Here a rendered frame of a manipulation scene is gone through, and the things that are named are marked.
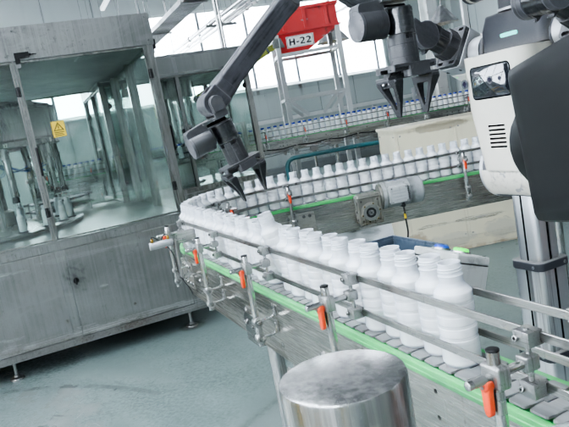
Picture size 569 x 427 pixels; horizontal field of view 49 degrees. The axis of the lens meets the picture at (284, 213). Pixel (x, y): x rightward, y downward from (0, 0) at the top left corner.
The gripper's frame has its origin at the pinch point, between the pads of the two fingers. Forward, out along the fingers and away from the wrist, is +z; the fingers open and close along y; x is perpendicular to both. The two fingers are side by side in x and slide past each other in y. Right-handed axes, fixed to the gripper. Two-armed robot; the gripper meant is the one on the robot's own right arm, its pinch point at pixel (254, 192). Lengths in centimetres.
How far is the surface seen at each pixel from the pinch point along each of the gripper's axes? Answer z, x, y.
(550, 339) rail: 15, 93, 4
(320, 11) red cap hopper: -46, -574, -363
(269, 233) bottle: 10.7, 2.5, 1.9
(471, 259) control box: 20, 56, -15
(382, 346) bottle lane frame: 25, 55, 8
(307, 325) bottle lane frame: 28.6, 22.4, 9.5
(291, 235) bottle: 11.0, 13.2, 0.5
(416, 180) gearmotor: 55, -104, -109
